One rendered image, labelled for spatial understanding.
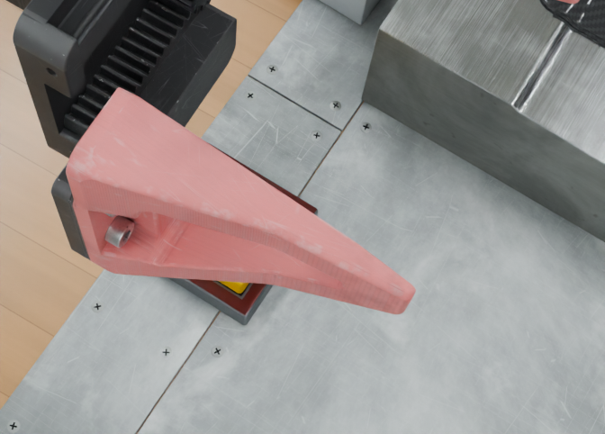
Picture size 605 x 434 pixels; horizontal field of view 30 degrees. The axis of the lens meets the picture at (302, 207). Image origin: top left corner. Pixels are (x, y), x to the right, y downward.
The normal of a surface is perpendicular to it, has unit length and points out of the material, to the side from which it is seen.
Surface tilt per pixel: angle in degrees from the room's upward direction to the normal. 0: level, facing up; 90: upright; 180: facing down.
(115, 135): 22
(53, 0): 1
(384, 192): 0
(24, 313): 0
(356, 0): 90
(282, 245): 90
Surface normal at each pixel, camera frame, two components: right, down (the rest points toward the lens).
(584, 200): -0.53, 0.78
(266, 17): 0.07, -0.36
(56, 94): 0.86, 0.49
